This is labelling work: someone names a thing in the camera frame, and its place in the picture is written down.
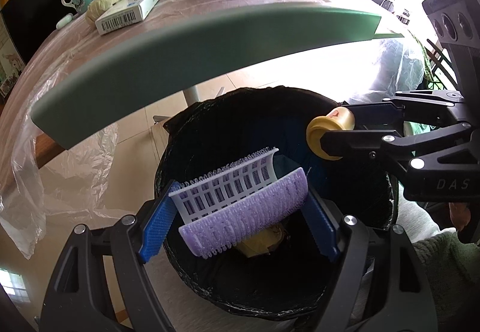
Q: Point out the black lined trash bin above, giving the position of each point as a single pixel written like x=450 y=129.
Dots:
x=279 y=273

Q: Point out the person right hand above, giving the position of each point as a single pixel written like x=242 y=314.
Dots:
x=460 y=215

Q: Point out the yellow bottle cap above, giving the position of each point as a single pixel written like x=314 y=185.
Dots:
x=339 y=119

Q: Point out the broken purple hair roller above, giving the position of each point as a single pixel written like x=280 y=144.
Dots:
x=233 y=203

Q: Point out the green sleeve forearm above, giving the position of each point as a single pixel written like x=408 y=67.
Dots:
x=452 y=269

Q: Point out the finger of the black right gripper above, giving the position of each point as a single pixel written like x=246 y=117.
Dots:
x=388 y=148
x=384 y=115

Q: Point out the white medicine box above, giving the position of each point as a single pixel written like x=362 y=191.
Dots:
x=124 y=13

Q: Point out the beige paper ball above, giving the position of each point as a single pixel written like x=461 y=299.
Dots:
x=96 y=8

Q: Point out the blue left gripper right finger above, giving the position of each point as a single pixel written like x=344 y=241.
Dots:
x=320 y=226

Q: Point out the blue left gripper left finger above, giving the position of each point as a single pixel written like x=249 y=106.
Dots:
x=157 y=223

